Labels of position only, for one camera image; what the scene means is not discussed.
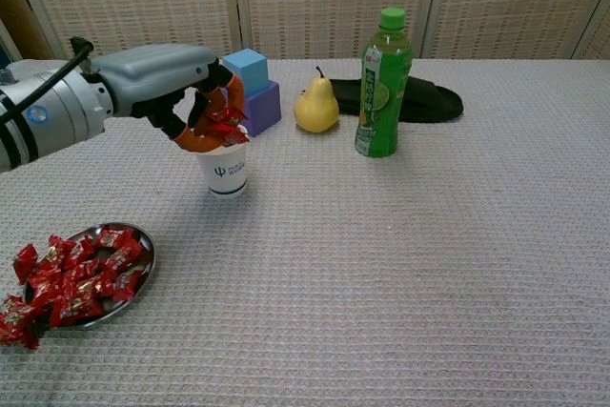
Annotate red candy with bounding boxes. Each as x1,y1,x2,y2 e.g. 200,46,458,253
93,227,137,251
0,295,45,350
212,123,252,146
50,295,104,327
47,234,77,263
112,269,147,302
66,237,99,268
26,273,68,308
102,237,145,275
71,271,118,301
12,243,39,285
208,106,252,125

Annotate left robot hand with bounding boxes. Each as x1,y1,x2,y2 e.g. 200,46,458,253
90,43,249,154

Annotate light blue foam cube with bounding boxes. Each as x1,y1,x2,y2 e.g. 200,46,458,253
221,48,269,93

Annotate black slipper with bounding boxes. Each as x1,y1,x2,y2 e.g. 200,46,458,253
328,75,464,126

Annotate round metal plate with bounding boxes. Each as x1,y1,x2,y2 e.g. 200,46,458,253
23,221,157,331

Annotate yellow pear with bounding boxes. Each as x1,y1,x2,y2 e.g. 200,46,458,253
294,66,341,134

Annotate white paper cup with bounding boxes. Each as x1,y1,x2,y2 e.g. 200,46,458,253
195,124,251,198

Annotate brown wooden screen panel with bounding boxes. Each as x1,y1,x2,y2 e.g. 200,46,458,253
0,0,53,63

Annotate purple foam cube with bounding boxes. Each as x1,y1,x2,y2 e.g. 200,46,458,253
240,80,282,138

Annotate green drink bottle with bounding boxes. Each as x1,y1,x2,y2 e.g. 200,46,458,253
354,6,415,159

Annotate white woven tablecloth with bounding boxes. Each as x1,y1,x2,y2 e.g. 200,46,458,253
0,57,610,407

